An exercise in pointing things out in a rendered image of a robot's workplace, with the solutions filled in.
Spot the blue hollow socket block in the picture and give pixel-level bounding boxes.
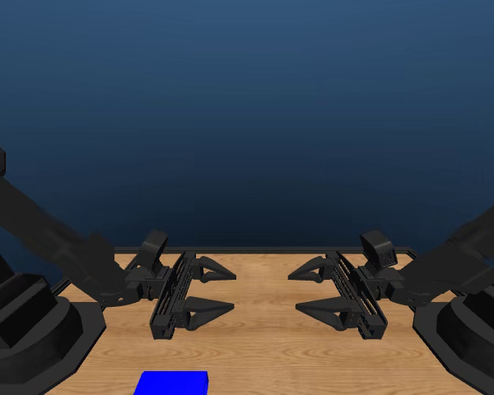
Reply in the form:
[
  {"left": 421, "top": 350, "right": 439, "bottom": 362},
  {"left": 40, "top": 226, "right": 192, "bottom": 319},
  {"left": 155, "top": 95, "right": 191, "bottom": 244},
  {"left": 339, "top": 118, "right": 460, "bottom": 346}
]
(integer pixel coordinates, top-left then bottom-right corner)
[{"left": 133, "top": 370, "right": 210, "bottom": 395}]

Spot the black table frame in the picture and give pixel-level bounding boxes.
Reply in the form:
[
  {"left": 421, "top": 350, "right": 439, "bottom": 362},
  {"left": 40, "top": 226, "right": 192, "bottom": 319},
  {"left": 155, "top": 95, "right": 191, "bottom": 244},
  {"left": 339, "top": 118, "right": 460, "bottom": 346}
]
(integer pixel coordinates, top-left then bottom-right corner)
[{"left": 51, "top": 245, "right": 466, "bottom": 297}]

